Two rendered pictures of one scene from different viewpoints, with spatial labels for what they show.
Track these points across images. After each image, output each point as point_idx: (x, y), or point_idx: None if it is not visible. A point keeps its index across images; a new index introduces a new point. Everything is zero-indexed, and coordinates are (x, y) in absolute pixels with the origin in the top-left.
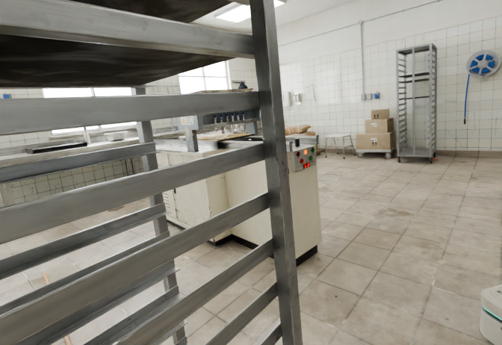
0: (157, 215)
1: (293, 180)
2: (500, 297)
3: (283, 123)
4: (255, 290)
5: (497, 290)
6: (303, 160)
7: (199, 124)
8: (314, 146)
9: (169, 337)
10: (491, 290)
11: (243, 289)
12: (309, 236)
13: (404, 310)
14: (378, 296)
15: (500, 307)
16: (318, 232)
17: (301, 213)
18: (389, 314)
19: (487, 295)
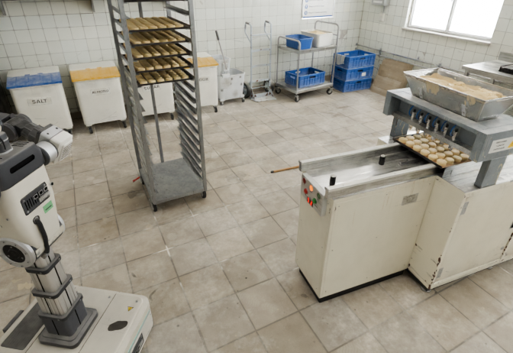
0: (195, 112)
1: (304, 200)
2: (134, 296)
3: (133, 92)
4: (282, 238)
5: (138, 302)
6: (305, 192)
7: (384, 108)
8: (322, 196)
9: (265, 198)
10: (140, 299)
11: (289, 232)
12: (308, 269)
13: (204, 307)
14: (227, 302)
15: (133, 294)
16: (317, 283)
17: (305, 238)
18: (208, 296)
19: (143, 297)
